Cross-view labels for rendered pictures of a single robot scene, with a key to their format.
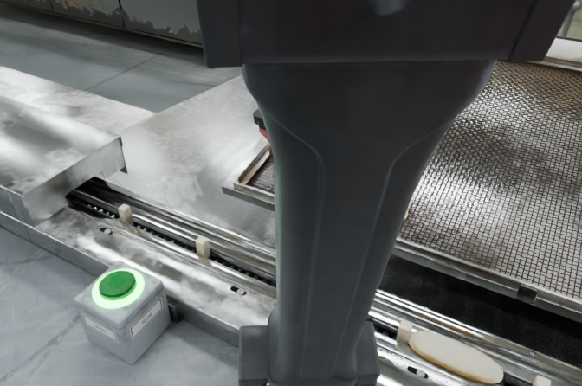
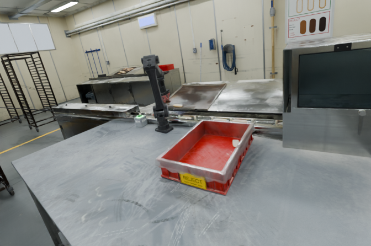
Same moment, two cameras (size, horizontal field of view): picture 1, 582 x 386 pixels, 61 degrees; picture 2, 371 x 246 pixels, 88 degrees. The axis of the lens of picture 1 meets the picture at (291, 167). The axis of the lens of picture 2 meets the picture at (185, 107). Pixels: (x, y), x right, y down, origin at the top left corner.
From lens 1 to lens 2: 1.12 m
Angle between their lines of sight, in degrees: 18
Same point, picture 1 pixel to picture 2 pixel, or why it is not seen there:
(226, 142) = not seen: hidden behind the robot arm
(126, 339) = (141, 122)
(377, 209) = (153, 78)
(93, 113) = not seen: hidden behind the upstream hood
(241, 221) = not seen: hidden behind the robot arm
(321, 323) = (155, 92)
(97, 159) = (134, 108)
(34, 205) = (126, 113)
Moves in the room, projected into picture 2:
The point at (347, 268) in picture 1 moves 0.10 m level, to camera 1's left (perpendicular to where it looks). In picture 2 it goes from (154, 84) to (139, 86)
